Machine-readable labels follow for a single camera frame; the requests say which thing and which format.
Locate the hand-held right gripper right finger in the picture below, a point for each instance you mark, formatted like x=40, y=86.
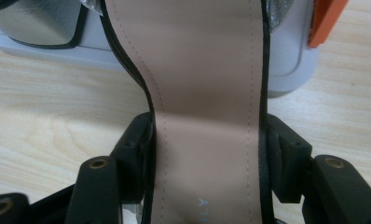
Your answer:
x=286, y=161

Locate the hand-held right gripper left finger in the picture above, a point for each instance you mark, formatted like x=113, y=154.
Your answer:
x=137, y=155

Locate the white shoe rack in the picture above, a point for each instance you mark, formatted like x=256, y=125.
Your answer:
x=286, y=68

